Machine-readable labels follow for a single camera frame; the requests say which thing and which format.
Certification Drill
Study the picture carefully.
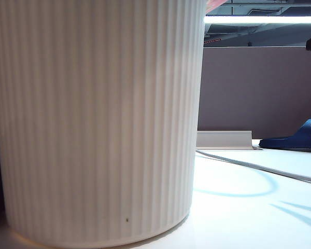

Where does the white ribbed trash can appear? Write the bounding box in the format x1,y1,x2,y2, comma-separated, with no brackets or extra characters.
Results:
0,0,207,247

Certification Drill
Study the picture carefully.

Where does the pink ring lid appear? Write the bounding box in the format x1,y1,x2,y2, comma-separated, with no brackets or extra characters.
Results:
205,0,228,12

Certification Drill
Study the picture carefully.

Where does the grey-brown desk divider panel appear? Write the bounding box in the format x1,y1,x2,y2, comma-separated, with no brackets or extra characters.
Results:
197,46,311,140

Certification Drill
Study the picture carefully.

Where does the dark blue slipper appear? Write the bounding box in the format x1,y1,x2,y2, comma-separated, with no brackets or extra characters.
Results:
258,118,311,154

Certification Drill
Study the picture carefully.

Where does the white ceiling light strip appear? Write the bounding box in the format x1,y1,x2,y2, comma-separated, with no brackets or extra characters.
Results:
204,15,311,24

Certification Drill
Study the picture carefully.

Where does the white cable tray flap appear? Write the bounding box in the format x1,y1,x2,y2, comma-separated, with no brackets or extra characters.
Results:
196,130,262,150

